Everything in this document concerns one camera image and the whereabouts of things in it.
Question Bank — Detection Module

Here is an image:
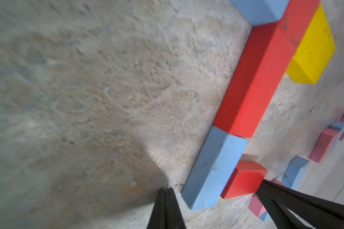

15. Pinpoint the yellow block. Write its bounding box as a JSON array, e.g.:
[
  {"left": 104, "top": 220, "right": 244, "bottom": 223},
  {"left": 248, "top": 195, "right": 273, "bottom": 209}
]
[{"left": 286, "top": 5, "right": 336, "bottom": 85}]

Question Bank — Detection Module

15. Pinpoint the pink block upper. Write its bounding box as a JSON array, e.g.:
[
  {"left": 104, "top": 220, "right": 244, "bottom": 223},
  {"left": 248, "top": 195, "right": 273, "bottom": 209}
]
[{"left": 310, "top": 128, "right": 340, "bottom": 163}]

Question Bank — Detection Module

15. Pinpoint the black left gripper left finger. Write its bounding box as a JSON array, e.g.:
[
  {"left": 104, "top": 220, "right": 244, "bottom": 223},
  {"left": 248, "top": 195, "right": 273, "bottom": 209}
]
[{"left": 147, "top": 189, "right": 167, "bottom": 229}]

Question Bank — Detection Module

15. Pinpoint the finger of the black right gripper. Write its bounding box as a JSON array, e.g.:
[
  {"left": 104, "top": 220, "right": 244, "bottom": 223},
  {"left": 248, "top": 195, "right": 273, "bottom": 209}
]
[{"left": 256, "top": 180, "right": 344, "bottom": 229}]

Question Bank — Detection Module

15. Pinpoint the light blue block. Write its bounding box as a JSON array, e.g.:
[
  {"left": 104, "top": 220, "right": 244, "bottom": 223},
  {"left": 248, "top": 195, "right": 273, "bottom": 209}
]
[
  {"left": 259, "top": 211, "right": 270, "bottom": 222},
  {"left": 231, "top": 0, "right": 289, "bottom": 26},
  {"left": 282, "top": 156, "right": 309, "bottom": 189},
  {"left": 329, "top": 121, "right": 344, "bottom": 153},
  {"left": 181, "top": 126, "right": 249, "bottom": 210}
]

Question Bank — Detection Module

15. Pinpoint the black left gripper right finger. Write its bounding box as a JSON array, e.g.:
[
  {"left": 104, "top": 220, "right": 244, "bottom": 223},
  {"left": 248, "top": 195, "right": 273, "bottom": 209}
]
[{"left": 166, "top": 188, "right": 186, "bottom": 229}]

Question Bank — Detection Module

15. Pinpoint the red stem block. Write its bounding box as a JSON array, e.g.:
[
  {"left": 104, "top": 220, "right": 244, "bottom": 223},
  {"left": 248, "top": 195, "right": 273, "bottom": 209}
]
[{"left": 276, "top": 0, "right": 320, "bottom": 47}]

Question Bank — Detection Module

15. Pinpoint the pink block lower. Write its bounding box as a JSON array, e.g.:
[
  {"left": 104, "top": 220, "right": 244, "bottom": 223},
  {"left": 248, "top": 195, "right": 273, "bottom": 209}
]
[{"left": 248, "top": 194, "right": 266, "bottom": 218}]

